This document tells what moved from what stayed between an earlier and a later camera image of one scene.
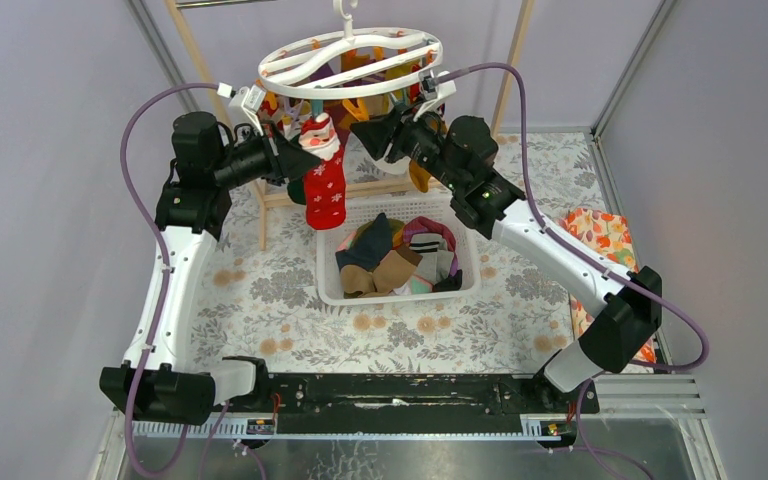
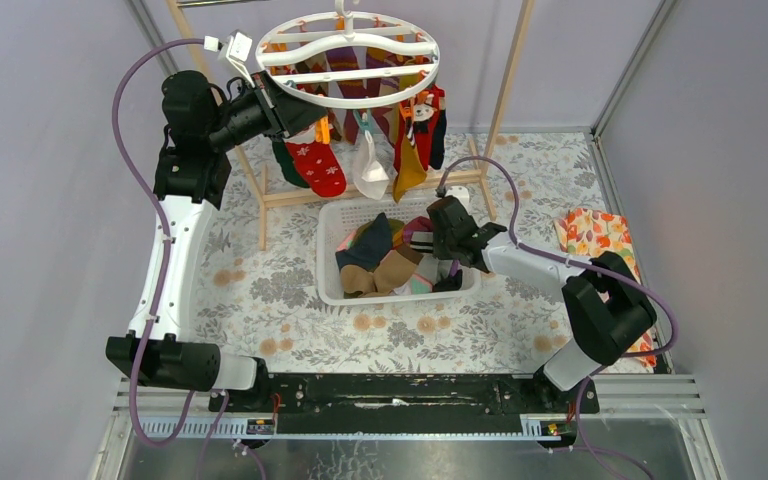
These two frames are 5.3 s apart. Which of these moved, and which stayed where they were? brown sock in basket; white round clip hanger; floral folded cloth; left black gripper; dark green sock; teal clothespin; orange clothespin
Moved: orange clothespin; left black gripper; white round clip hanger; dark green sock; teal clothespin
Stayed: floral folded cloth; brown sock in basket
